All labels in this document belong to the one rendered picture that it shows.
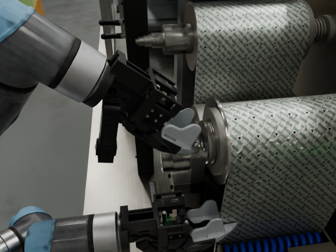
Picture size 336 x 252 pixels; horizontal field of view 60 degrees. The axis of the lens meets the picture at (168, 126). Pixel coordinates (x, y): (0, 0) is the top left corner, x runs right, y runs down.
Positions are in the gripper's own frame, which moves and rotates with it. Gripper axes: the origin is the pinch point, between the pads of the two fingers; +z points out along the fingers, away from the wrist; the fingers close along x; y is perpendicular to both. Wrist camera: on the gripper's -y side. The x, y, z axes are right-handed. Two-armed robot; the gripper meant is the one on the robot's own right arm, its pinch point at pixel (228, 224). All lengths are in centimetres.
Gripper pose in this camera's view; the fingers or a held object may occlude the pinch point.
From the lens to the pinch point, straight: 59.2
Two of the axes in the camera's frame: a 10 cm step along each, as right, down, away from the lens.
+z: 9.9, -0.9, 1.2
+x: -1.5, -6.0, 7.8
